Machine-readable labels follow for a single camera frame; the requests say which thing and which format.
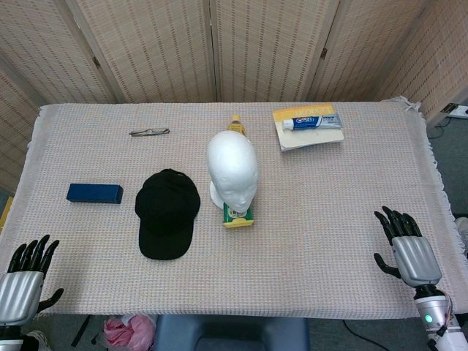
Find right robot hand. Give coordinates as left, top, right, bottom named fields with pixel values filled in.
left=373, top=205, right=442, bottom=287

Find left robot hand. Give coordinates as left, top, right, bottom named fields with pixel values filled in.
left=0, top=234, right=64, bottom=326

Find black baseball cap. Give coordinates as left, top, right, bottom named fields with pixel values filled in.
left=135, top=168, right=202, bottom=261

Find white foam mannequin head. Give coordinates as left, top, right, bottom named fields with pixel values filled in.
left=206, top=130, right=260, bottom=213

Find pink plastic bag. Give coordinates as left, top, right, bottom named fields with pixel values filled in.
left=103, top=314, right=157, bottom=350

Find blue rectangular case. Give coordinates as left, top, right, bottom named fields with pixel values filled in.
left=66, top=183, right=124, bottom=205

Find white power strip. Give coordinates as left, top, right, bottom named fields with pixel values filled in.
left=441, top=103, right=468, bottom=120

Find yellow cream book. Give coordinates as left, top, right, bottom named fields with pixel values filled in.
left=271, top=103, right=344, bottom=152

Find toothpaste tube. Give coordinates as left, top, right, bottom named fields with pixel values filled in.
left=281, top=113, right=344, bottom=131

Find woven checked tablecloth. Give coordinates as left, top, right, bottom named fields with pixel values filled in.
left=0, top=95, right=462, bottom=321

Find green yellow box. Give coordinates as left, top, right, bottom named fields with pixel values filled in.
left=222, top=202, right=254, bottom=230

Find blue-grey chair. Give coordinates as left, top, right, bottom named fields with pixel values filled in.
left=153, top=314, right=311, bottom=351

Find thin-framed eyeglasses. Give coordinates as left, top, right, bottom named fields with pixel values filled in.
left=129, top=127, right=170, bottom=137

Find yellow bottle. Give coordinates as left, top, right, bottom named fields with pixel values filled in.
left=227, top=114, right=246, bottom=138

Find folding woven screen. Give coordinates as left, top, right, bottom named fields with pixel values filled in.
left=0, top=0, right=468, bottom=195

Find black floor cable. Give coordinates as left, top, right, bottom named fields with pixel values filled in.
left=341, top=318, right=396, bottom=351

